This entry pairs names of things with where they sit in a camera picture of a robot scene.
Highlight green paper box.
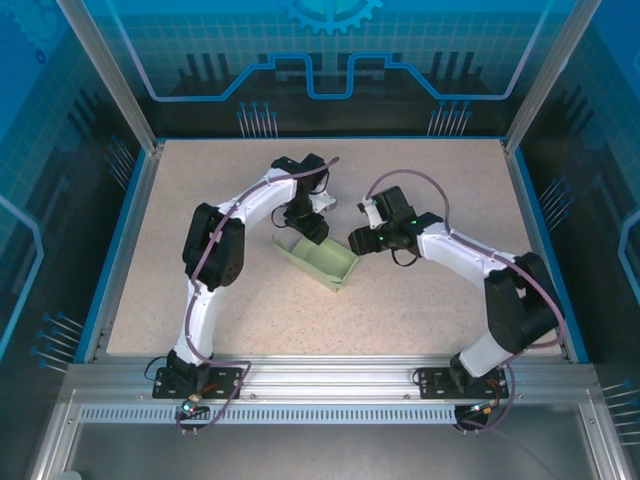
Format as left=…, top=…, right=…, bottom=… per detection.
left=271, top=233, right=360, bottom=294

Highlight aluminium front beam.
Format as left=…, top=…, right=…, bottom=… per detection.
left=63, top=354, right=599, bottom=404

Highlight blue right edge strip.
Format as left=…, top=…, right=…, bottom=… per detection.
left=513, top=148, right=590, bottom=364

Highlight blue edge strip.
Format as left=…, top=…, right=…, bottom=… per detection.
left=513, top=148, right=590, bottom=364
left=73, top=148, right=151, bottom=364

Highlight blue left edge strip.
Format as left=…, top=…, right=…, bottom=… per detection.
left=73, top=148, right=151, bottom=364

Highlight right connector with green light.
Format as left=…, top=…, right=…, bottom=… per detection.
left=455, top=399, right=503, bottom=426

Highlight connector with green light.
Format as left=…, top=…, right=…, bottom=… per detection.
left=455, top=399, right=503, bottom=426
left=174, top=393, right=211, bottom=422

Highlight left connector with green light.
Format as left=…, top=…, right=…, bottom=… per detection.
left=174, top=393, right=211, bottom=422

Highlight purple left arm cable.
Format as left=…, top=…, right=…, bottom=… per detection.
left=173, top=155, right=342, bottom=437

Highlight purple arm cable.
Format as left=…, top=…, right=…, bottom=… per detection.
left=173, top=155, right=342, bottom=437
left=367, top=169, right=569, bottom=436

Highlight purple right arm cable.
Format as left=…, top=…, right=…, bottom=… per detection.
left=367, top=169, right=569, bottom=436

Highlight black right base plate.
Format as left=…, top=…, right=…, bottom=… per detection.
left=417, top=366, right=511, bottom=401

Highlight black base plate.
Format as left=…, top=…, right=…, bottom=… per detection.
left=152, top=366, right=246, bottom=401
left=417, top=366, right=511, bottom=401

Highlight aluminium right side rail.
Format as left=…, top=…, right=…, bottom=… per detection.
left=501, top=139, right=576, bottom=364

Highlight aluminium rail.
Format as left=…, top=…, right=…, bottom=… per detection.
left=501, top=139, right=576, bottom=364
left=82, top=142, right=167, bottom=364

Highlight aluminium left side rail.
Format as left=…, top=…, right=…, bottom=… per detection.
left=82, top=142, right=167, bottom=364

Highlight slotted cable duct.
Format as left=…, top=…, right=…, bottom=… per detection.
left=77, top=404, right=460, bottom=427

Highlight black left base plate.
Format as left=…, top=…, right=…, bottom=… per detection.
left=152, top=366, right=246, bottom=401

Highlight aluminium right corner post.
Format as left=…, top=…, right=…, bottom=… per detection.
left=501, top=0, right=604, bottom=156

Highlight aluminium corner post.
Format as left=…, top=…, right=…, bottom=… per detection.
left=501, top=0, right=604, bottom=156
left=55, top=0, right=167, bottom=154

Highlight aluminium left corner post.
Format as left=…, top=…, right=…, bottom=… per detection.
left=55, top=0, right=167, bottom=154

